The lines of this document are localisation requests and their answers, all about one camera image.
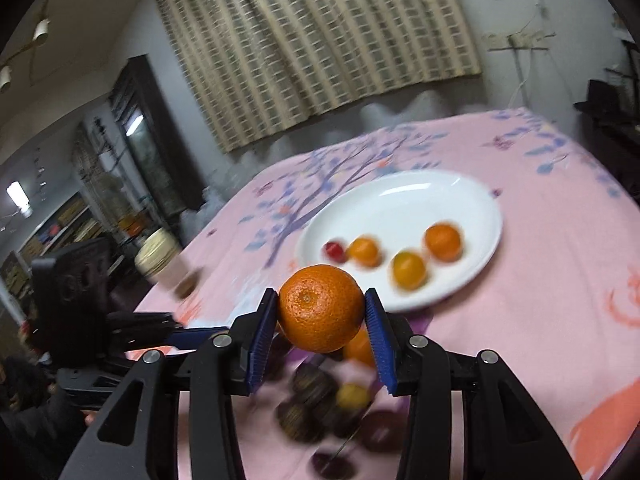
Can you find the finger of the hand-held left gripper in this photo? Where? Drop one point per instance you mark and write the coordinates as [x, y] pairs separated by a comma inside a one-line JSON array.
[[197, 337], [142, 321]]

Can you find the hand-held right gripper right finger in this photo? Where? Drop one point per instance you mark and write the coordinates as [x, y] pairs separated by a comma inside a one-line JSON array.
[[380, 347]]

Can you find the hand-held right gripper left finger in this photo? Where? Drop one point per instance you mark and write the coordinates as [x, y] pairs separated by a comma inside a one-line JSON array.
[[261, 345]]

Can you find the large orange mandarin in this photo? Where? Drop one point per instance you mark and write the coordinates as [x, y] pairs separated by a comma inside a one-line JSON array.
[[320, 308]]

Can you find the white oval plate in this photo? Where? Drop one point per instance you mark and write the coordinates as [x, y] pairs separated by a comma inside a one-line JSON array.
[[410, 210]]

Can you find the person's left forearm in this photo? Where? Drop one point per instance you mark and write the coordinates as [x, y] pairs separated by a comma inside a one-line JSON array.
[[35, 425]]

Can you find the small dark brown object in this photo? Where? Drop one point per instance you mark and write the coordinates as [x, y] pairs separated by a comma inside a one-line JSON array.
[[188, 285]]

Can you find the small yellow fruit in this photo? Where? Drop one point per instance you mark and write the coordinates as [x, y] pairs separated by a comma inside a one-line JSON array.
[[353, 396]]

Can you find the dark purple round fruit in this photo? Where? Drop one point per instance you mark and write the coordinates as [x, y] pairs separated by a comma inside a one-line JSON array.
[[313, 381], [296, 421], [333, 466], [381, 431]]

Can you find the jar with beige lid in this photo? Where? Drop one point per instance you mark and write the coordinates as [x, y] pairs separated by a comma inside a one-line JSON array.
[[157, 257]]

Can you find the cluttered storage shelf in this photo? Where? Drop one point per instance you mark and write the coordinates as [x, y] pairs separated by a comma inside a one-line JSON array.
[[55, 230]]

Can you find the yellow-orange small tomato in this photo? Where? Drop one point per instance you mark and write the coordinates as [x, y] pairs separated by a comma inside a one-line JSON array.
[[409, 270]]

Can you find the small orange kumquat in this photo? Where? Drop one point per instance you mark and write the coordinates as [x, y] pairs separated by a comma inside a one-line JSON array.
[[364, 252]]

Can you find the small red cherry tomato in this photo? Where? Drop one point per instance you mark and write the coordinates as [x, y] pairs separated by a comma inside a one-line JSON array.
[[333, 250]]

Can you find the small round orange mandarin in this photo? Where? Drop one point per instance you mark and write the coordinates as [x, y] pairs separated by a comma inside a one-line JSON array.
[[443, 242]]

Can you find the dark wooden cabinet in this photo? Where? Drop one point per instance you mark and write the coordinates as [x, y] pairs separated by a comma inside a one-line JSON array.
[[147, 130]]

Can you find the white ceiling lamp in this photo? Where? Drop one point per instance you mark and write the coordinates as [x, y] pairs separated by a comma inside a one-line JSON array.
[[5, 78], [41, 30]]

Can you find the beige checked curtain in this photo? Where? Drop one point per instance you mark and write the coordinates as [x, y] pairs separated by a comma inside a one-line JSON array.
[[315, 45]]

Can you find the dark furniture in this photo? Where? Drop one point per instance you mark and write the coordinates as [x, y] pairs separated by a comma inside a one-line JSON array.
[[612, 115]]

